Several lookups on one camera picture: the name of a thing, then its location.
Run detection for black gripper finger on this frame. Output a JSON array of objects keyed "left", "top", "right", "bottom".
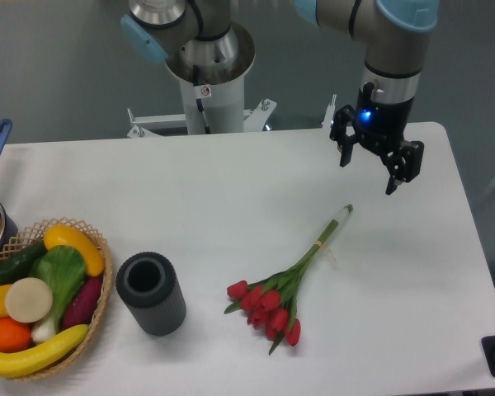
[
  {"left": 329, "top": 105, "right": 358, "bottom": 167},
  {"left": 381, "top": 140, "right": 425, "bottom": 196}
]

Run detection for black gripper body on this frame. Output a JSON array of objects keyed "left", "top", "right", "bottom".
[{"left": 352, "top": 82, "right": 413, "bottom": 155}]

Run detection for red tulip bouquet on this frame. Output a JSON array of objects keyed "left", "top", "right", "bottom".
[{"left": 224, "top": 204, "right": 354, "bottom": 354}]

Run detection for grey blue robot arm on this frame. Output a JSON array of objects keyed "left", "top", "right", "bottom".
[{"left": 120, "top": 1, "right": 439, "bottom": 193}]

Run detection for dark grey ribbed vase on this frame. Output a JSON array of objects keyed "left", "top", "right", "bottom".
[{"left": 115, "top": 252, "right": 186, "bottom": 337}]

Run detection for green bok choy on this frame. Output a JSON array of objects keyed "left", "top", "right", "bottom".
[{"left": 29, "top": 246, "right": 86, "bottom": 344}]

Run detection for purple sweet potato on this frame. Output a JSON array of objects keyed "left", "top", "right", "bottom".
[{"left": 62, "top": 276, "right": 102, "bottom": 329}]

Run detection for woven wicker basket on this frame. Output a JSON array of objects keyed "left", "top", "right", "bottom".
[{"left": 0, "top": 218, "right": 113, "bottom": 380}]

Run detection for green cucumber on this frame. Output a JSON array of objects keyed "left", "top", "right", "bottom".
[{"left": 0, "top": 241, "right": 47, "bottom": 285}]

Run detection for beige round disc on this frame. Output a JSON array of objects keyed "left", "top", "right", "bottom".
[{"left": 4, "top": 277, "right": 53, "bottom": 323}]

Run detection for orange fruit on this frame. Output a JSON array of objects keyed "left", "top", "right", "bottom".
[{"left": 0, "top": 318, "right": 31, "bottom": 353}]

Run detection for yellow banana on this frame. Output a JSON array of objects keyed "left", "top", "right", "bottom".
[{"left": 0, "top": 324, "right": 89, "bottom": 379}]

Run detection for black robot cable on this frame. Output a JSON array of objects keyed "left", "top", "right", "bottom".
[{"left": 191, "top": 65, "right": 212, "bottom": 134}]

